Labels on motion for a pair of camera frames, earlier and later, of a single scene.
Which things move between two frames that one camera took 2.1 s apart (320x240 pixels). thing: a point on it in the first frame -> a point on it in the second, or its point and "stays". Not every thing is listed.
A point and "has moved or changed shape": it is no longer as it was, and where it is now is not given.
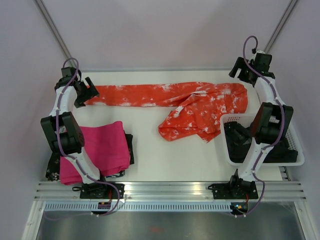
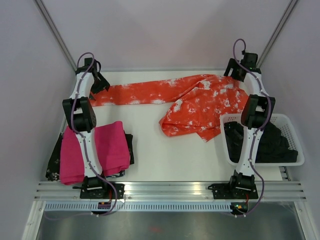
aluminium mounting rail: (55, 190) stays
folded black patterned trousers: (53, 169) stays
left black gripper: (91, 93) -> (104, 85)
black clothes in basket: (238, 137) stays
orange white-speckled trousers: (201, 119) has moved or changed shape
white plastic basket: (292, 137) stays
